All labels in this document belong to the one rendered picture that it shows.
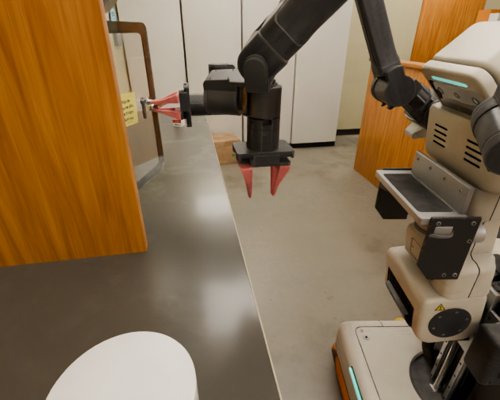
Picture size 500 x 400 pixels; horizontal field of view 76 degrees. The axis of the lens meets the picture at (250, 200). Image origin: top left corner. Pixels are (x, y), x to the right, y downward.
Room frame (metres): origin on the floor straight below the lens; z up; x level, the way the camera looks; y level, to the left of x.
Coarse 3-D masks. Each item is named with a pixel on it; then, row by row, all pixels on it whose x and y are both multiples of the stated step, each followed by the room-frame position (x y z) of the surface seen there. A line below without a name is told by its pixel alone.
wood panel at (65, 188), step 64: (0, 0) 0.54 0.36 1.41; (64, 0) 0.56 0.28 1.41; (0, 64) 0.54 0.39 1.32; (64, 64) 0.55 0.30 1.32; (0, 128) 0.53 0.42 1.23; (64, 128) 0.55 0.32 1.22; (0, 192) 0.52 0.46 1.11; (64, 192) 0.54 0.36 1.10; (128, 192) 0.56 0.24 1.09; (0, 256) 0.51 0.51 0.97; (64, 256) 0.54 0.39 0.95
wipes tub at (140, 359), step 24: (120, 336) 0.23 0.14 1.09; (144, 336) 0.23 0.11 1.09; (96, 360) 0.20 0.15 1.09; (120, 360) 0.20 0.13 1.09; (144, 360) 0.20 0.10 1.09; (168, 360) 0.20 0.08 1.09; (72, 384) 0.17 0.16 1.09; (96, 384) 0.17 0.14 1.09; (120, 384) 0.17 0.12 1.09; (144, 384) 0.17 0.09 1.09; (168, 384) 0.17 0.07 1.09; (192, 384) 0.17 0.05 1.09
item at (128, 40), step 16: (112, 32) 0.77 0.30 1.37; (128, 32) 0.84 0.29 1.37; (144, 32) 0.93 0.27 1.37; (112, 48) 0.76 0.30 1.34; (128, 48) 0.83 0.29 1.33; (144, 48) 0.91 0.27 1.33; (128, 64) 0.82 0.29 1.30; (144, 64) 0.90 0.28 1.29; (128, 80) 0.81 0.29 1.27; (144, 80) 0.89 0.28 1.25; (144, 96) 0.88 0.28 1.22; (144, 112) 0.86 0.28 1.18; (128, 128) 0.77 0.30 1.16; (144, 128) 0.85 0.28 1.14; (144, 144) 0.83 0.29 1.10; (160, 144) 0.93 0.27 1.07; (144, 160) 0.82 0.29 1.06; (160, 160) 0.91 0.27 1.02; (144, 176) 0.81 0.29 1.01
